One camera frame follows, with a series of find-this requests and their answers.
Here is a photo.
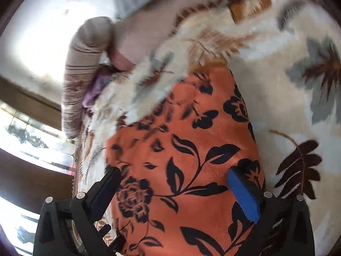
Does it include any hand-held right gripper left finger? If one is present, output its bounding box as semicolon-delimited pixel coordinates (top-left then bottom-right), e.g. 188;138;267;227
33;167;122;256

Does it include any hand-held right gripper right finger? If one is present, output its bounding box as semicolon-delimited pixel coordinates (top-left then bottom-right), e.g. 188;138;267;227
226;167;316;256

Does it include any orange black floral cloth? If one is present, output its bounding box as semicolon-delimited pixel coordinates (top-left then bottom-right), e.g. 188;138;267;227
105;67;267;256

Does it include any patterned glass window pane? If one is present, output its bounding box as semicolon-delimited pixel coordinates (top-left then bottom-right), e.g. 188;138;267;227
0;101;75;172
0;197;41;256

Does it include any cream leaf print fleece blanket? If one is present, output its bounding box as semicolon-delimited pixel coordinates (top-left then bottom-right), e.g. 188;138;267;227
72;0;341;256

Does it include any purple cloth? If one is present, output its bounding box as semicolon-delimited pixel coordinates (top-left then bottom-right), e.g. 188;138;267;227
82;68;112;109

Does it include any striped beige bolster pillow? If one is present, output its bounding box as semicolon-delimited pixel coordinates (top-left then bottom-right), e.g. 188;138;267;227
61;17;114;139

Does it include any mauve pillow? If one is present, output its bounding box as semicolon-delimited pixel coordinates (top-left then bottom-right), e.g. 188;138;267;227
109;5;182;72

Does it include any brown wooden window frame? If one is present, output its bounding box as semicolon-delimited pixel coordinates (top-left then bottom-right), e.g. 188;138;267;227
0;76;75;206

